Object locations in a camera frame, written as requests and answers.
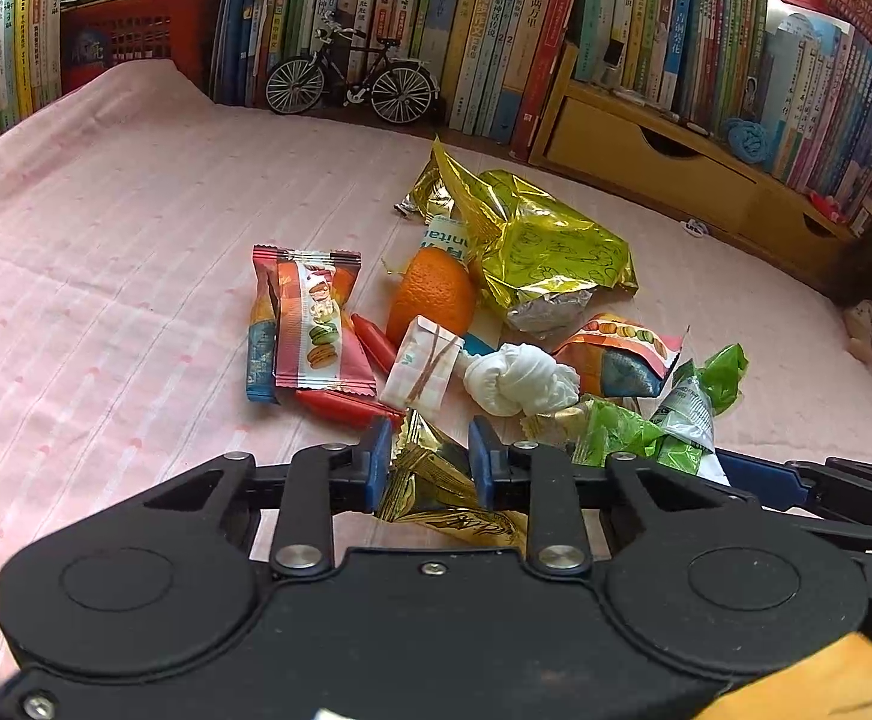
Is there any red plastic crate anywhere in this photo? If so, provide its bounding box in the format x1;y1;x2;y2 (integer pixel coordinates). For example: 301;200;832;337
61;0;223;98

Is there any macaron print snack wrapper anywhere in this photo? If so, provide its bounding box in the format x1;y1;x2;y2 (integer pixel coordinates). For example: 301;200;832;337
247;244;281;404
553;313;688;398
274;246;378;396

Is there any white knotted tissue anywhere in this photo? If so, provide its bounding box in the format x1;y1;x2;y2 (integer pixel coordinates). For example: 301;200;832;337
463;343;582;417

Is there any black model bicycle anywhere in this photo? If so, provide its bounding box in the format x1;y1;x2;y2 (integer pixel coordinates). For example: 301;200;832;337
265;15;441;125

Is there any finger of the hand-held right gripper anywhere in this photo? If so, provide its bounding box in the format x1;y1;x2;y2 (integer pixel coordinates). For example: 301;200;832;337
706;450;872;545

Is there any large gold foil bag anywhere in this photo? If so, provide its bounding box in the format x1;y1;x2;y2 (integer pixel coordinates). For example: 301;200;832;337
451;169;639;338

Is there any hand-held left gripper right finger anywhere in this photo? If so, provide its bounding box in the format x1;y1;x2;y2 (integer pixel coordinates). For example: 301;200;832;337
468;416;756;577

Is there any orange fruit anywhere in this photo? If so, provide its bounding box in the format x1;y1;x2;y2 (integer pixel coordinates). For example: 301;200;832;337
385;247;478;350

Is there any wooden drawer organizer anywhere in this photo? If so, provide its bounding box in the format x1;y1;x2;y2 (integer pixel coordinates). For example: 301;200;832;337
529;41;857;293

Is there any blue crochet piece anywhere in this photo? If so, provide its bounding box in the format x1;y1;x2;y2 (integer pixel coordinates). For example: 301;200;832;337
728;118;771;164

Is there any red stick wrapper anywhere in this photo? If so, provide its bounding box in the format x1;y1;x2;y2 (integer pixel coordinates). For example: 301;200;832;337
350;313;399;376
295;388;407;428

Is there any small gold snack wrapper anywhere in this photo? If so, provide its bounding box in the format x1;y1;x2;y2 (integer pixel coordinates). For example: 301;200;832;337
374;409;531;552

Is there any green plastic wrapper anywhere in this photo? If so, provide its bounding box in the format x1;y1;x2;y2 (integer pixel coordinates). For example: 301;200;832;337
571;343;750;477

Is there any pink plaid candy packet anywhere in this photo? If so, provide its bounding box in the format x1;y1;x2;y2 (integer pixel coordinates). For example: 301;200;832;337
379;315;465;410

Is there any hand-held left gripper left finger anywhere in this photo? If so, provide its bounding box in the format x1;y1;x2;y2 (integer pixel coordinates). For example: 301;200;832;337
143;418;394;578

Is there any gold foil wrapper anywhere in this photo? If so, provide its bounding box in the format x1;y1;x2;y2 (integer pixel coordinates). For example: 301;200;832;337
394;136;482;220

